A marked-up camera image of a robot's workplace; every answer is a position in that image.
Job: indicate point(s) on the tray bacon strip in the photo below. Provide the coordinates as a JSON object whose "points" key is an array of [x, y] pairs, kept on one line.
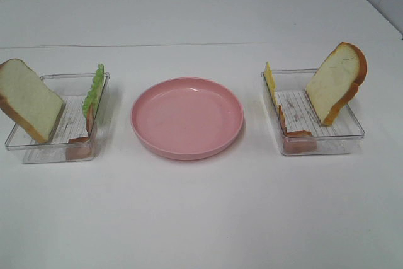
{"points": [[85, 150], [296, 142]]}

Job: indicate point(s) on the green lettuce leaf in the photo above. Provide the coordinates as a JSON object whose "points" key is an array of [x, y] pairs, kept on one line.
{"points": [[94, 94]]}

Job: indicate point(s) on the square white bread slice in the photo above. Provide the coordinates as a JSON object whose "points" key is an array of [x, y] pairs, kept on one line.
{"points": [[27, 100]]}

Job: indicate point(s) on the pink round plate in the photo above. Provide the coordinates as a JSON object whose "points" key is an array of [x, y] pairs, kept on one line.
{"points": [[187, 118]]}

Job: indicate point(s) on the yellow cheese slice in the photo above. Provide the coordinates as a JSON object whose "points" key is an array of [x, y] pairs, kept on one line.
{"points": [[270, 84]]}

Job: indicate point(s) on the right clear plastic tray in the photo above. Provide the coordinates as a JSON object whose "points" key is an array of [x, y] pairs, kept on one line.
{"points": [[339, 138]]}

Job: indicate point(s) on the clear plastic tray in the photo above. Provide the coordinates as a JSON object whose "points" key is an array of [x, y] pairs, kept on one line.
{"points": [[339, 138], [73, 89]]}

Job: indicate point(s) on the left clear plastic tray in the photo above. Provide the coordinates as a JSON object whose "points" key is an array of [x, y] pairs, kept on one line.
{"points": [[73, 89]]}

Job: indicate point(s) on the round-top bread slice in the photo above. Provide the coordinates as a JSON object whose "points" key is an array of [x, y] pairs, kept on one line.
{"points": [[337, 81]]}

